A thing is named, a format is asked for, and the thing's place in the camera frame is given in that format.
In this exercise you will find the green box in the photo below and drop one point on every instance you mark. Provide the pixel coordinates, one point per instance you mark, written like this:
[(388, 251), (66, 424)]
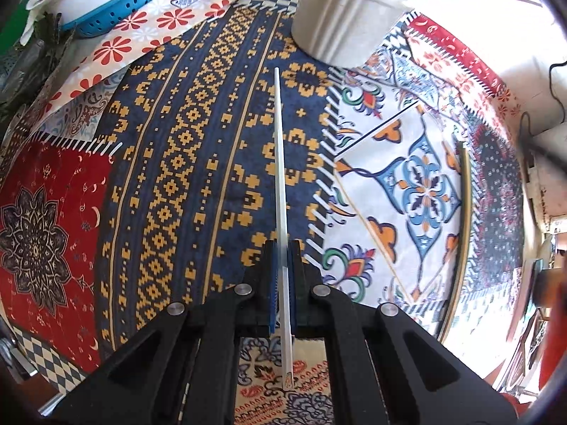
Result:
[(13, 17)]

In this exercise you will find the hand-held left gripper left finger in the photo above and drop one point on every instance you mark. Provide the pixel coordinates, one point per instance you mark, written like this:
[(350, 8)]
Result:
[(271, 283)]

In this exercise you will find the dark crumpled plastic bag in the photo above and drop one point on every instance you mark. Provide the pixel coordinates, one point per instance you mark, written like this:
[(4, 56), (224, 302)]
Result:
[(40, 53)]

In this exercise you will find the blue perforated basket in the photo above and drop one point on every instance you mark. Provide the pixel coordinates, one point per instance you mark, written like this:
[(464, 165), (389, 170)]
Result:
[(115, 13)]

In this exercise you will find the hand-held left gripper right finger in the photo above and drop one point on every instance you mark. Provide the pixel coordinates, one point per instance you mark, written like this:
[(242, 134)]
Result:
[(290, 283)]

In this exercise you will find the white ribbed cup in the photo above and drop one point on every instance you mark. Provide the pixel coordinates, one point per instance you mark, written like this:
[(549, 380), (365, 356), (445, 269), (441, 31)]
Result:
[(345, 17)]

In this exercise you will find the patterned patchwork tablecloth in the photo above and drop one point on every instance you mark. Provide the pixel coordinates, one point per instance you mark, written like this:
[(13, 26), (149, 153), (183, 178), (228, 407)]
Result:
[(177, 164)]

